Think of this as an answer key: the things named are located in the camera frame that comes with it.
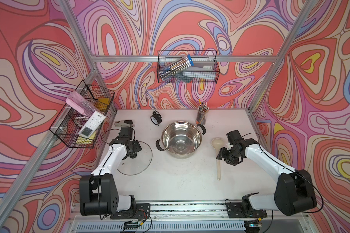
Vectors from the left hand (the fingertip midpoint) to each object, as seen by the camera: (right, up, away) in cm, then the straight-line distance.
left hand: (134, 149), depth 88 cm
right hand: (+53, -7, -3) cm, 54 cm away
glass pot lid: (+1, -11, +5) cm, 12 cm away
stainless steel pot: (+30, +5, +14) cm, 33 cm away
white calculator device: (-15, +16, -19) cm, 29 cm away
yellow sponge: (-14, +27, -10) cm, 32 cm away
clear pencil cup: (+44, +21, +17) cm, 51 cm away
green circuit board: (+3, -35, -16) cm, 39 cm away
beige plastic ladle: (+54, +2, +8) cm, 54 cm away
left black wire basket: (-25, +15, -14) cm, 32 cm away
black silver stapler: (-12, +16, +20) cm, 28 cm away
